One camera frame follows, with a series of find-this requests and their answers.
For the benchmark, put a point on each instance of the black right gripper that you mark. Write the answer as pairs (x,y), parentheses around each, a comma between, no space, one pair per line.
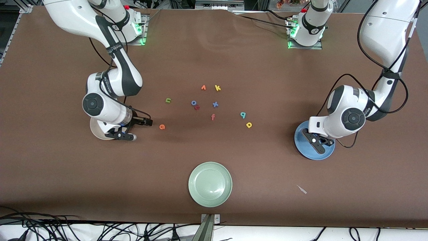
(137,121)

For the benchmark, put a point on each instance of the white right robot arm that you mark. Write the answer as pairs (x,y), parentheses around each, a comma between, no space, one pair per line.
(73,16)

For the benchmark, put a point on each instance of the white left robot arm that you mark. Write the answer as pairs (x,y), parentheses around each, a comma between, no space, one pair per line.
(384,30)

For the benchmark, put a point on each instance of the beige round plate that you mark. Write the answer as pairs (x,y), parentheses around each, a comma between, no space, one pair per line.
(97,132)

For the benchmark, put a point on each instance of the green round plate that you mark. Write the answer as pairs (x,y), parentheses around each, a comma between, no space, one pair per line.
(210,184)

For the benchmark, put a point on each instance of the brown table cover sheet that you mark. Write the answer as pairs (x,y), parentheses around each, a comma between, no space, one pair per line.
(214,50)

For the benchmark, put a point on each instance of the blue round plate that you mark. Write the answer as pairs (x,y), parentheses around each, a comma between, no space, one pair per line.
(301,142)

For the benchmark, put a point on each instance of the white paper scrap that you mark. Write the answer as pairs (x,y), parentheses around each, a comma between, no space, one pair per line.
(302,189)

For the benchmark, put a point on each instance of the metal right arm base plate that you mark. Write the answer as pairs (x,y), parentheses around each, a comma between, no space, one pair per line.
(145,30)

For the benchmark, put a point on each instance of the metal table edge bracket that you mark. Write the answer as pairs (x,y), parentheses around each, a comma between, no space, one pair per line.
(209,229)

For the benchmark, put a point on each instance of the grey metal frame bar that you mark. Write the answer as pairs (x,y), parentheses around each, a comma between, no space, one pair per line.
(217,4)

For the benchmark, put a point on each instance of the aluminium table edge rail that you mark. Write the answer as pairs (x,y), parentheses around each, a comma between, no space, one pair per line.
(13,30)

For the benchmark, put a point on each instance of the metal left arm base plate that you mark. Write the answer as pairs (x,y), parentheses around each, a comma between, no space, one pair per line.
(319,46)

